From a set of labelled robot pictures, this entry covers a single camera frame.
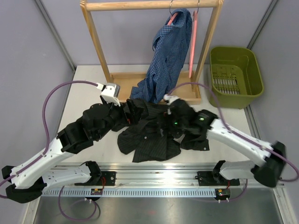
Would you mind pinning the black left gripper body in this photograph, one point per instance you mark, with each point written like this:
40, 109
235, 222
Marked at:
131, 115

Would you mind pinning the black pinstriped shirt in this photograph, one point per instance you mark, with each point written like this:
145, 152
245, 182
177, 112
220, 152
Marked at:
162, 133

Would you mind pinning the blue checkered shirt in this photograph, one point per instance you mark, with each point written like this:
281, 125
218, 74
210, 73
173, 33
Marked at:
170, 46

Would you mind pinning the pink hanger of blue shirt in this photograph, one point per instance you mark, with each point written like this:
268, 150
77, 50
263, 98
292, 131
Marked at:
172, 15

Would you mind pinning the pink hanger of black shirt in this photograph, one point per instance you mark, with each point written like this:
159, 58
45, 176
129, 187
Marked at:
193, 39

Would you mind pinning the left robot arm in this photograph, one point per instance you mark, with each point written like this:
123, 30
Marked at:
31, 179

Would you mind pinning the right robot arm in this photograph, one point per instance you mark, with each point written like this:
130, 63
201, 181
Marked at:
265, 160

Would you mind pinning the wooden clothes rack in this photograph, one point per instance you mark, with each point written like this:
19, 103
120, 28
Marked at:
129, 79

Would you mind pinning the green plastic basket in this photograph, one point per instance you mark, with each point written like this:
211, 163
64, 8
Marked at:
235, 77

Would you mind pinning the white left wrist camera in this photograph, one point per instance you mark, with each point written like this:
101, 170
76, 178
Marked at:
109, 93

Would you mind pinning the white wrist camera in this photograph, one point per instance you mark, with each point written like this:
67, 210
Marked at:
169, 99
109, 93

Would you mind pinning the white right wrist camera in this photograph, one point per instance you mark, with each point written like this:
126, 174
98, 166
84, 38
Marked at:
169, 99

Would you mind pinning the aluminium mounting rail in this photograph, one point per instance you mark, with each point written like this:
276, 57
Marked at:
164, 175

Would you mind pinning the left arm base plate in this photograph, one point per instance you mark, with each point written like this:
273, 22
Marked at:
107, 178

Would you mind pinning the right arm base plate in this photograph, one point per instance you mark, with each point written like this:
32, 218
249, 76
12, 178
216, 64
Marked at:
208, 178

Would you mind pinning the slotted grey cable duct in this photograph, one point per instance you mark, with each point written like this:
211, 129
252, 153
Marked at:
131, 192

